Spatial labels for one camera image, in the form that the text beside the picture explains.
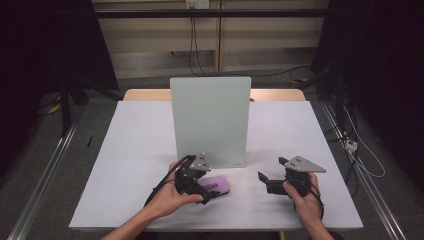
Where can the small black floor object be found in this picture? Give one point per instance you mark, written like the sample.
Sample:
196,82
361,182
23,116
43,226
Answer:
89,141

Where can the black horizontal metal bar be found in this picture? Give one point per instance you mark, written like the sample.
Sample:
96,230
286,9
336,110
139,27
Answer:
150,13

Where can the white power strip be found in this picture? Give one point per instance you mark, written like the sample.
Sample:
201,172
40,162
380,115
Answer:
351,145

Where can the black metal stand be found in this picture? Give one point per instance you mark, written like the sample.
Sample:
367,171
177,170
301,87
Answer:
65,110

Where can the white glass board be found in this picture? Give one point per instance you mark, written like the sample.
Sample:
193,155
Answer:
206,123

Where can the black curtain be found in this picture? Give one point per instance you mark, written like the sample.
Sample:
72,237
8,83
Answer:
383,66
43,50

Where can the aluminium floor rail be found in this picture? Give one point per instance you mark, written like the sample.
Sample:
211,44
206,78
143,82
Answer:
376,200
43,180

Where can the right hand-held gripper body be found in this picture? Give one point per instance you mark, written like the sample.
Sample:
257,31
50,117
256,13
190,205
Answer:
300,165

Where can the person's left hand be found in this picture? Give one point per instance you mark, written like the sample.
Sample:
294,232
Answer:
170,200

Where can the purple board eraser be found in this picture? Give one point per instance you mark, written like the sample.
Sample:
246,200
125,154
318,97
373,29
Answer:
218,184

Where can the white table cover sheet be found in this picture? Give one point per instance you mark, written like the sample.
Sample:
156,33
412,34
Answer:
133,140

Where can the white wall socket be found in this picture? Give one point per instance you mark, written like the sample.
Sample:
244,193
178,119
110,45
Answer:
197,3

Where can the person's right hand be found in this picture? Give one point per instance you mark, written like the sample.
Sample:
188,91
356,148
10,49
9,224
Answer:
305,206

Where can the yellow floor tape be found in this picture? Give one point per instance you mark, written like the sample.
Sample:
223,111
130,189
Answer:
54,109

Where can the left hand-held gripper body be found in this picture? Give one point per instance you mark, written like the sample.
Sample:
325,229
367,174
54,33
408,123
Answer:
191,176

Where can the wooden table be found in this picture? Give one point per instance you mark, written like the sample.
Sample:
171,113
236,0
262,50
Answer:
146,95

